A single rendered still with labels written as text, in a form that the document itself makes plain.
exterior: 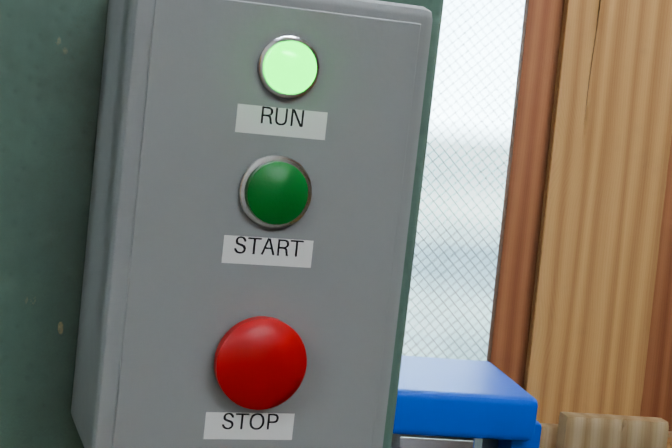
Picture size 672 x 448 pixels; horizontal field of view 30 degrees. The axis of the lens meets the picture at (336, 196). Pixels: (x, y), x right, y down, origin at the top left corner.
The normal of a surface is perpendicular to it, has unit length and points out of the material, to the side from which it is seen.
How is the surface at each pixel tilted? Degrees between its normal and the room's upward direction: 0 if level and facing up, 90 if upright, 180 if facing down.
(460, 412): 90
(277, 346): 82
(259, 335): 81
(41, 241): 90
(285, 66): 89
